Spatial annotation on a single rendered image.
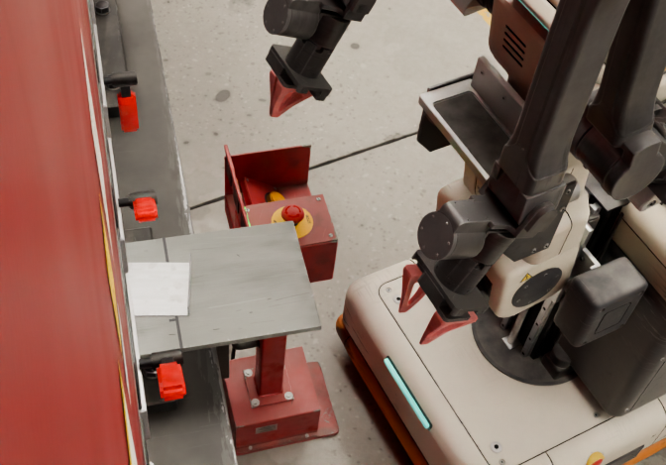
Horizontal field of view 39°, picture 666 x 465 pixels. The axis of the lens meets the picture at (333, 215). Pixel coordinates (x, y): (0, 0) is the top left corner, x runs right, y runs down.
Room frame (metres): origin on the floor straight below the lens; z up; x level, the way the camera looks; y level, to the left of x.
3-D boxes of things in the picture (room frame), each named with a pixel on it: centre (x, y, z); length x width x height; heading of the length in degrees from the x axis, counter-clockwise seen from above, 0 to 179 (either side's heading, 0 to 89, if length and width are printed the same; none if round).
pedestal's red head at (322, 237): (1.05, 0.09, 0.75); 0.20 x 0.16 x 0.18; 21
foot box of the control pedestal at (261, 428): (1.06, 0.07, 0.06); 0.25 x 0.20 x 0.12; 111
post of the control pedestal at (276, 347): (1.05, 0.09, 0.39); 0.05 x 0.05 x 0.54; 21
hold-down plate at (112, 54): (1.25, 0.44, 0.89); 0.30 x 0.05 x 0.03; 20
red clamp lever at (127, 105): (0.82, 0.28, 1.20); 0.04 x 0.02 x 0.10; 110
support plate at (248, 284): (0.71, 0.15, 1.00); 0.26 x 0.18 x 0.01; 110
